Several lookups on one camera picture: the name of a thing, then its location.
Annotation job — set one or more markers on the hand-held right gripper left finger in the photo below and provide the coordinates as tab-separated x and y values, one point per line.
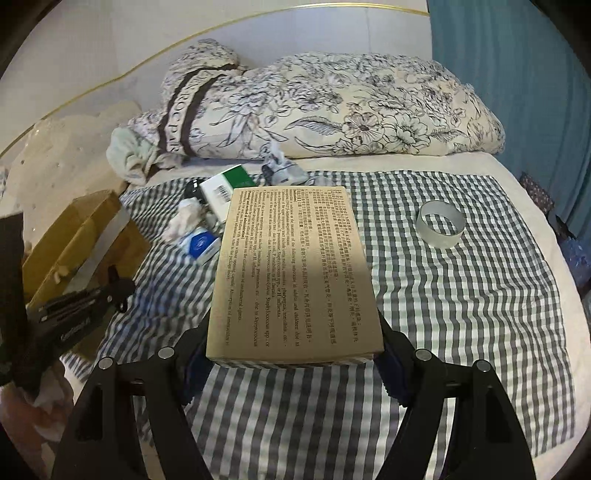
193	382

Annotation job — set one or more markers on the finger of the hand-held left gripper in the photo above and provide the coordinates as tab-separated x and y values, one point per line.
121	288

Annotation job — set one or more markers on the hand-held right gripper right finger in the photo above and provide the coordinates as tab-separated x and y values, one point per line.
395	374

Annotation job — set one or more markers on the brown cardboard box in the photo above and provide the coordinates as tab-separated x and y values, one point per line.
69	240

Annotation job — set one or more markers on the blue and white box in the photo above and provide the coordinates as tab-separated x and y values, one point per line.
201	244

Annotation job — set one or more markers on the clear tape roll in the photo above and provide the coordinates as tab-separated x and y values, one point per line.
441	241

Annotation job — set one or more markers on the tan printed cardboard box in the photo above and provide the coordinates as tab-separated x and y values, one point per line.
291	277

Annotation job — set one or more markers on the green and white box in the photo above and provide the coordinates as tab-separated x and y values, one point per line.
221	187

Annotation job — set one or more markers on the grey checkered blanket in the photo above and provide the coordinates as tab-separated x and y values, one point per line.
461	323

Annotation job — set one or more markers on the crumpled white tissue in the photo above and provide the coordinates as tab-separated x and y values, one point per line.
182	221

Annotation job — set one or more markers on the small black object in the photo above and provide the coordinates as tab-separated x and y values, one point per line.
193	190

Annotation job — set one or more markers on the pink white cloth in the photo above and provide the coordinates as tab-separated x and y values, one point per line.
41	415

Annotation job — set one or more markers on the mint green cloth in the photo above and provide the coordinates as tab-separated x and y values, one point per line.
129	152

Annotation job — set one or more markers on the cream tufted headboard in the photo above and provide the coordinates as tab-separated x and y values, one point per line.
55	152

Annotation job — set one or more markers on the cream mattress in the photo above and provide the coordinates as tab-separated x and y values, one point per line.
521	184

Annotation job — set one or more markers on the dark floral fabric bag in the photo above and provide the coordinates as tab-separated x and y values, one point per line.
535	194

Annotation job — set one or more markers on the floral cream duvet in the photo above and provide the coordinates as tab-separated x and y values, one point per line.
351	101

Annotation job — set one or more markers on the teal curtain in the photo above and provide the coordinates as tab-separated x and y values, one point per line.
521	69

